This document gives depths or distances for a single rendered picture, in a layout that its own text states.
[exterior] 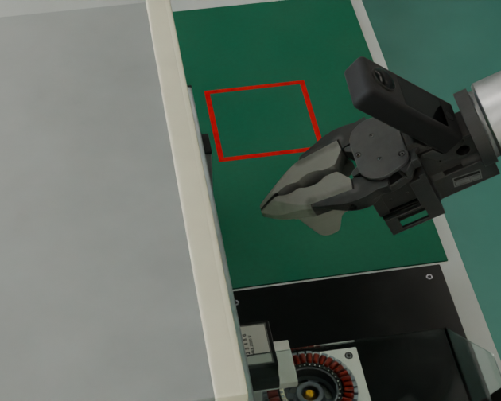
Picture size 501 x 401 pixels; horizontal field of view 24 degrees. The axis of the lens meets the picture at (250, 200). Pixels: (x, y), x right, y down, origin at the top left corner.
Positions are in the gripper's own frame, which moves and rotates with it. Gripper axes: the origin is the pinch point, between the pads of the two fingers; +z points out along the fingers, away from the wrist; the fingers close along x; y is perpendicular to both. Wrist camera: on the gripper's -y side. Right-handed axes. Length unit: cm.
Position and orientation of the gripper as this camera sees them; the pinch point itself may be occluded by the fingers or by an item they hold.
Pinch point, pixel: (270, 200)
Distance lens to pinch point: 105.4
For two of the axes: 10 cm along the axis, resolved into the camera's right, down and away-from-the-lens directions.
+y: 4.2, 5.7, 7.1
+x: -1.7, -7.2, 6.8
